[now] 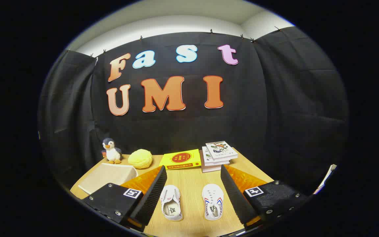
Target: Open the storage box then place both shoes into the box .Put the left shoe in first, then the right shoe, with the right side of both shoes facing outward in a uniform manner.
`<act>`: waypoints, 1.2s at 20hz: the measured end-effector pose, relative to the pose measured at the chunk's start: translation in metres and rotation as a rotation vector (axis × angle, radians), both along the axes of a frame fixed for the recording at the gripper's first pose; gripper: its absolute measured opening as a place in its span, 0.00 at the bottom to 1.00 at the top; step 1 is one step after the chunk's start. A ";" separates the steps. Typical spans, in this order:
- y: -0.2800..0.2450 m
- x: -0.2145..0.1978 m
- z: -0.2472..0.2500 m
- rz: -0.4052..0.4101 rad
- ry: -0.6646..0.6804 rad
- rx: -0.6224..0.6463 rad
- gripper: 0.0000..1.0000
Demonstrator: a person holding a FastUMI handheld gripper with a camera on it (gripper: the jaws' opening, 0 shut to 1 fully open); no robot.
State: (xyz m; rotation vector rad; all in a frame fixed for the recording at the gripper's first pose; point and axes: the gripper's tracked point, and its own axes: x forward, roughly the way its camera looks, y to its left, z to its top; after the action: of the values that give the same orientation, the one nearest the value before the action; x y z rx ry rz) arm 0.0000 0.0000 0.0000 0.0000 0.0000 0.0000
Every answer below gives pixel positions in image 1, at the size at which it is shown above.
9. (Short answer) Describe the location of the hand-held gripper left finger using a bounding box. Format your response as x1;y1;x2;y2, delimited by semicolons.
82;166;168;231

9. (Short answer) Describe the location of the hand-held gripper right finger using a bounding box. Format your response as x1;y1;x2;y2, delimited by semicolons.
220;165;312;231

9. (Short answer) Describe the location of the white canvas shoe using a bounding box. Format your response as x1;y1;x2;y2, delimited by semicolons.
159;184;184;222
202;183;224;221

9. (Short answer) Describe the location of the beige fabric storage box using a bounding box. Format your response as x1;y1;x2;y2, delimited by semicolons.
78;163;139;195

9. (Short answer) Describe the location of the yellow round plush bun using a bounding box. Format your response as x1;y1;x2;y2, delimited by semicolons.
128;149;153;170

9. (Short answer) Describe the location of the white thick book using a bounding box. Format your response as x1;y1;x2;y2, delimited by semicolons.
200;151;230;173

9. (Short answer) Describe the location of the white illustrated book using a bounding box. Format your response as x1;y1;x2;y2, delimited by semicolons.
202;146;231;166

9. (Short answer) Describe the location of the yellow book with red circle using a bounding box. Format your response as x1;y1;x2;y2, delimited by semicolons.
159;149;202;170

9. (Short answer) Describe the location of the white book with bird cover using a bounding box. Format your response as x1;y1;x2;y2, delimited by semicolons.
205;141;239;161

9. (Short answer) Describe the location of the penguin plush toy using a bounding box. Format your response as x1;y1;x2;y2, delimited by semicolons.
101;138;123;164

